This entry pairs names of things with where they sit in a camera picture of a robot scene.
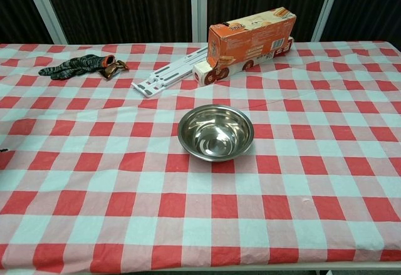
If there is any brown orange snack wrapper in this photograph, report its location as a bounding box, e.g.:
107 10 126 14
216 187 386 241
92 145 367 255
99 60 130 81

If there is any grey black work glove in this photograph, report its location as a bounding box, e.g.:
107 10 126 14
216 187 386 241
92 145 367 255
38 54 116 80

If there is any long white cardboard box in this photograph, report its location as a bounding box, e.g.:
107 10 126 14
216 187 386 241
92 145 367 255
192 36 296 88

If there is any white partition post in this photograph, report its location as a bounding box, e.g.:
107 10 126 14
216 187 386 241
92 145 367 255
23 0 68 44
190 0 209 43
311 0 344 42

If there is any orange biscuit box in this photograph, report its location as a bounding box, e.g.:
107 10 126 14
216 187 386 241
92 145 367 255
206 7 297 68

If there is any red white checkered tablecloth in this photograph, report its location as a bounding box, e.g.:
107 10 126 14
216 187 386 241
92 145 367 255
0 40 401 272

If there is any white folding bracket stand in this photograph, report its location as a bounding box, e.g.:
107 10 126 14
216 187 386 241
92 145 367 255
131 46 209 99

